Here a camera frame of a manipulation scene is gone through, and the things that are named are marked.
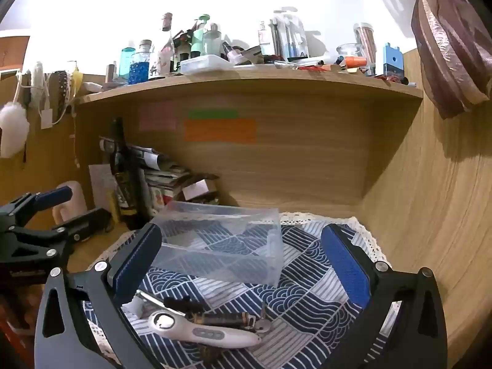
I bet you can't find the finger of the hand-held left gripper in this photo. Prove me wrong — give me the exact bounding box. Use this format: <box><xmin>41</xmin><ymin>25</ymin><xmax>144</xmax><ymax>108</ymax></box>
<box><xmin>0</xmin><ymin>185</ymin><xmax>74</xmax><ymax>232</ymax></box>
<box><xmin>0</xmin><ymin>208</ymin><xmax>114</xmax><ymax>264</ymax></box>

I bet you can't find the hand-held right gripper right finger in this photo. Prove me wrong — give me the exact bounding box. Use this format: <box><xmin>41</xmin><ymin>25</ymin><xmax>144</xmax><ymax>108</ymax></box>
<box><xmin>321</xmin><ymin>223</ymin><xmax>450</xmax><ymax>369</ymax></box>

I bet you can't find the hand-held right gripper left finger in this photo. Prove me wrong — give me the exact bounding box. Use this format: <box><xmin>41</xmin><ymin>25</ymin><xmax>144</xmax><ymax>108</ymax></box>
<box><xmin>34</xmin><ymin>223</ymin><xmax>166</xmax><ymax>369</ymax></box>

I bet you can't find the clear plastic storage box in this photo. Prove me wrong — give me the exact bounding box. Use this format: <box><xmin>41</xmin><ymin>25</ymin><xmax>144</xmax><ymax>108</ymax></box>
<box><xmin>150</xmin><ymin>200</ymin><xmax>284</xmax><ymax>287</ymax></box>

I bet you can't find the white handled can opener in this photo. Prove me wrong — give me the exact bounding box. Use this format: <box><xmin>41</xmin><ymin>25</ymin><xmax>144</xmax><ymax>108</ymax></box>
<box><xmin>134</xmin><ymin>290</ymin><xmax>263</xmax><ymax>350</ymax></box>

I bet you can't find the pink plastic holder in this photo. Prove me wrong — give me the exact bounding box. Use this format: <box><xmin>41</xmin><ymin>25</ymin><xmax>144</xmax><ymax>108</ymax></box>
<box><xmin>53</xmin><ymin>181</ymin><xmax>84</xmax><ymax>226</ymax></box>

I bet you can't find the white paper card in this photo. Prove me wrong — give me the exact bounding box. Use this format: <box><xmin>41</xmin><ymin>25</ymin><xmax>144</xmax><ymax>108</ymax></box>
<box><xmin>89</xmin><ymin>164</ymin><xmax>117</xmax><ymax>216</ymax></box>

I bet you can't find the dark glass bottle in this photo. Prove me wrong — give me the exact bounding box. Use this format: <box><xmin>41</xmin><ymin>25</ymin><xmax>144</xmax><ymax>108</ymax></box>
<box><xmin>109</xmin><ymin>117</ymin><xmax>146</xmax><ymax>228</ymax></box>

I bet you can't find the blue patterned lace-edged cloth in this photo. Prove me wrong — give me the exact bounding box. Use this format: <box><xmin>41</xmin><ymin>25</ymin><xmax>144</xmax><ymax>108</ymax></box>
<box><xmin>82</xmin><ymin>211</ymin><xmax>403</xmax><ymax>369</ymax></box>

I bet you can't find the black key fob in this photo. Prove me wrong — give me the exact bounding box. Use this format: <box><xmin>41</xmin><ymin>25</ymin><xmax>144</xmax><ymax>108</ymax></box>
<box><xmin>163</xmin><ymin>295</ymin><xmax>202</xmax><ymax>312</ymax></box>

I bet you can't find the white fluffy puff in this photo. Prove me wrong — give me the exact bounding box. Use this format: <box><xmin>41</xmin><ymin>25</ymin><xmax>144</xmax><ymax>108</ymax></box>
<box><xmin>0</xmin><ymin>101</ymin><xmax>31</xmax><ymax>159</ymax></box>

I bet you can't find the stack of magazines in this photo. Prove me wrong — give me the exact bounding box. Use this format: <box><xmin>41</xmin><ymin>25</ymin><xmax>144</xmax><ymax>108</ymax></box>
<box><xmin>99</xmin><ymin>135</ymin><xmax>220</xmax><ymax>216</ymax></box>

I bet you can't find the silver key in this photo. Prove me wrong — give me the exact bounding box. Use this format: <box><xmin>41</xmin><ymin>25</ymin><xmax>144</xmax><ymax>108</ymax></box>
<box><xmin>254</xmin><ymin>304</ymin><xmax>272</xmax><ymax>334</ymax></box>

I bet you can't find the pink sticky note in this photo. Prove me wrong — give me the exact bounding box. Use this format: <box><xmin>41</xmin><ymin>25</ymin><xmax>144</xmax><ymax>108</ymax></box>
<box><xmin>139</xmin><ymin>102</ymin><xmax>177</xmax><ymax>131</ymax></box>

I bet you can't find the teal liquid bottle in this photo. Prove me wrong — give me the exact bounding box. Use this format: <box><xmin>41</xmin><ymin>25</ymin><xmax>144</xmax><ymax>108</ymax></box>
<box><xmin>118</xmin><ymin>47</ymin><xmax>136</xmax><ymax>80</ymax></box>

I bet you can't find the bottle of blue beads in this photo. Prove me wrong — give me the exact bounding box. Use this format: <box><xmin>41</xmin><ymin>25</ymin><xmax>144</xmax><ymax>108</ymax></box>
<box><xmin>129</xmin><ymin>39</ymin><xmax>157</xmax><ymax>85</ymax></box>

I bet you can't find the orange sticky note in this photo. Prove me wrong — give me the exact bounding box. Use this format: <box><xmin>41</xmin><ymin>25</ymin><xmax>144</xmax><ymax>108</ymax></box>
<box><xmin>184</xmin><ymin>119</ymin><xmax>257</xmax><ymax>143</ymax></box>

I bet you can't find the green sticky note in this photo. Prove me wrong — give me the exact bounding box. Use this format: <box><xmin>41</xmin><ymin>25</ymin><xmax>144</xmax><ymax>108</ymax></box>
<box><xmin>188</xmin><ymin>109</ymin><xmax>239</xmax><ymax>119</ymax></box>

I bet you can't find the clear corked wine bottle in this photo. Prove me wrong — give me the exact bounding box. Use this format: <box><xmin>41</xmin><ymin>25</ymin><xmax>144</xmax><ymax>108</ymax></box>
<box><xmin>155</xmin><ymin>13</ymin><xmax>178</xmax><ymax>78</ymax></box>

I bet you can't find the white plastic tray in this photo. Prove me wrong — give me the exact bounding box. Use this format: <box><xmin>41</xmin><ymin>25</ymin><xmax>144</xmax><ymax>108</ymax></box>
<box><xmin>179</xmin><ymin>54</ymin><xmax>236</xmax><ymax>76</ymax></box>

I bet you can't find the wooden shelf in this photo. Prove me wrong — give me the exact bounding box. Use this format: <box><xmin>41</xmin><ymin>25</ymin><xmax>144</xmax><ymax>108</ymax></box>
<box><xmin>75</xmin><ymin>63</ymin><xmax>424</xmax><ymax>105</ymax></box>

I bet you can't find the blue box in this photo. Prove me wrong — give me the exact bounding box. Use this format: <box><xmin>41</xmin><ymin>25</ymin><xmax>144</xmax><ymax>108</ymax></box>
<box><xmin>382</xmin><ymin>42</ymin><xmax>404</xmax><ymax>78</ymax></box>

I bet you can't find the green pump bottle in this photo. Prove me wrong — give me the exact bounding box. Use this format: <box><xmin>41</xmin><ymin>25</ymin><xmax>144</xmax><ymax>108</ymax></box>
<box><xmin>190</xmin><ymin>14</ymin><xmax>211</xmax><ymax>61</ymax></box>

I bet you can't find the glass jar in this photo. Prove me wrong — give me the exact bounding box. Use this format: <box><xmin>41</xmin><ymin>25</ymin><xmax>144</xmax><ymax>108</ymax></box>
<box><xmin>337</xmin><ymin>43</ymin><xmax>364</xmax><ymax>64</ymax></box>

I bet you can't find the clear round bottle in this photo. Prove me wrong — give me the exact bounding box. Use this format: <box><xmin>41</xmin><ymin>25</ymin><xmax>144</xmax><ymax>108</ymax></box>
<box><xmin>203</xmin><ymin>23</ymin><xmax>224</xmax><ymax>58</ymax></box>

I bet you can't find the small pink bottle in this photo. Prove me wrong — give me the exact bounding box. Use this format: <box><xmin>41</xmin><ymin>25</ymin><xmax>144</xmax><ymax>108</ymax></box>
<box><xmin>222</xmin><ymin>42</ymin><xmax>241</xmax><ymax>64</ymax></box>

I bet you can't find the tall clear cylinder container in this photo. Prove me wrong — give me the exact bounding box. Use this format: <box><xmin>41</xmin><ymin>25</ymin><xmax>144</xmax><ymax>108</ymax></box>
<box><xmin>353</xmin><ymin>22</ymin><xmax>378</xmax><ymax>76</ymax></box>

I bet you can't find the clear plastic tool package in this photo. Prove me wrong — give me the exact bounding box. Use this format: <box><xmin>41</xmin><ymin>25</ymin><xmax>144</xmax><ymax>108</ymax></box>
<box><xmin>269</xmin><ymin>7</ymin><xmax>310</xmax><ymax>61</ymax></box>

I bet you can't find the purple shiny curtain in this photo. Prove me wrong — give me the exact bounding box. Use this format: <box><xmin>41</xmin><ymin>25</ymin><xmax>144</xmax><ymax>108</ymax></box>
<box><xmin>357</xmin><ymin>0</ymin><xmax>492</xmax><ymax>121</ymax></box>

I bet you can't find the dotted dark strap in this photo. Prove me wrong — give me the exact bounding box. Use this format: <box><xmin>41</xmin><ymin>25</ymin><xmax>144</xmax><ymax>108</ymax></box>
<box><xmin>56</xmin><ymin>70</ymin><xmax>70</xmax><ymax>121</ymax></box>

